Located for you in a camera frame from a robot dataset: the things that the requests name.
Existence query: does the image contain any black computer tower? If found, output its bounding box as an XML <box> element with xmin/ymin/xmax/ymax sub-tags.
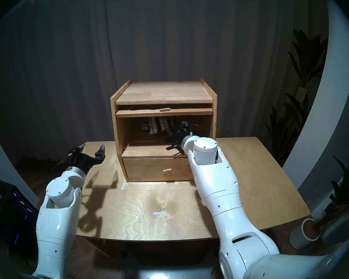
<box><xmin>0</xmin><ymin>183</ymin><xmax>41</xmax><ymax>258</ymax></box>

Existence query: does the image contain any wooden cabinet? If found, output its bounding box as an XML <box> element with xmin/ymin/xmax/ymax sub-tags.
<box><xmin>110</xmin><ymin>79</ymin><xmax>218</xmax><ymax>183</ymax></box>

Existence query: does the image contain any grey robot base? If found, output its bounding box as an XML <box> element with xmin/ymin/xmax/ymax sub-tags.
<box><xmin>121</xmin><ymin>252</ymin><xmax>221</xmax><ymax>279</ymax></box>

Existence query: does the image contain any white plant pot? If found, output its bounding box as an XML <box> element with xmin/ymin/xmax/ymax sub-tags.
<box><xmin>289</xmin><ymin>218</ymin><xmax>320</xmax><ymax>250</ymax></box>

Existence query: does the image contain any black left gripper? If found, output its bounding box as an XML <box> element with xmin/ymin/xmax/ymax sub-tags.
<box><xmin>66</xmin><ymin>143</ymin><xmax>106</xmax><ymax>174</ymax></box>

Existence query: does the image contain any grey curtain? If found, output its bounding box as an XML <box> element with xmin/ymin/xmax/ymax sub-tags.
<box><xmin>0</xmin><ymin>0</ymin><xmax>329</xmax><ymax>165</ymax></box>

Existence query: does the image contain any wooden cabinet drawer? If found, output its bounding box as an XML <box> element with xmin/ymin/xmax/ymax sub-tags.
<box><xmin>123</xmin><ymin>157</ymin><xmax>197</xmax><ymax>181</ymax></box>

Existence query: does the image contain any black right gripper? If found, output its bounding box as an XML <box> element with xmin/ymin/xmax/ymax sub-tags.
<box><xmin>176</xmin><ymin>121</ymin><xmax>193</xmax><ymax>141</ymax></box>

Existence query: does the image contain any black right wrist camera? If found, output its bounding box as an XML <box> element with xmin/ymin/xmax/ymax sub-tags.
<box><xmin>166</xmin><ymin>137</ymin><xmax>182</xmax><ymax>151</ymax></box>

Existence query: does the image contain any wooden cabinet door with window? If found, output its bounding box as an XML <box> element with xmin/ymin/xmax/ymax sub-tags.
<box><xmin>116</xmin><ymin>103</ymin><xmax>214</xmax><ymax>118</ymax></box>

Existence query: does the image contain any dark potted plant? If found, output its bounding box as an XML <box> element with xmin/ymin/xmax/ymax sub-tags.
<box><xmin>317</xmin><ymin>149</ymin><xmax>349</xmax><ymax>232</ymax></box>

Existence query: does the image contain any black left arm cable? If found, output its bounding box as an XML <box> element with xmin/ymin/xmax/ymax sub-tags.
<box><xmin>52</xmin><ymin>159</ymin><xmax>69</xmax><ymax>174</ymax></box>

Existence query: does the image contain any tall dark leafy plant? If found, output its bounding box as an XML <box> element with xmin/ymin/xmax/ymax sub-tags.
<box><xmin>265</xmin><ymin>28</ymin><xmax>329</xmax><ymax>165</ymax></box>

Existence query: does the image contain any striped cream and black shirt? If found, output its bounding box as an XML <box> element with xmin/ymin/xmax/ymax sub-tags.
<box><xmin>142</xmin><ymin>116</ymin><xmax>176</xmax><ymax>135</ymax></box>

